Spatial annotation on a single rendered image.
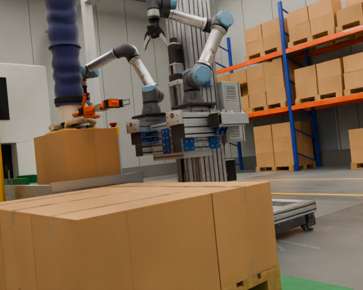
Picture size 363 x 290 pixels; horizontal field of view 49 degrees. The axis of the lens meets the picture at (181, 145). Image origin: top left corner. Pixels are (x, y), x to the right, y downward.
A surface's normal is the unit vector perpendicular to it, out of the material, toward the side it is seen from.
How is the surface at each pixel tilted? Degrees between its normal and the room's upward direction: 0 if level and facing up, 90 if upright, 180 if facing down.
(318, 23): 90
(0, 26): 90
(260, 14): 90
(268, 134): 90
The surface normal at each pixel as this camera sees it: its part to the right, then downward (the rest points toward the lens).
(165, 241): 0.65, -0.08
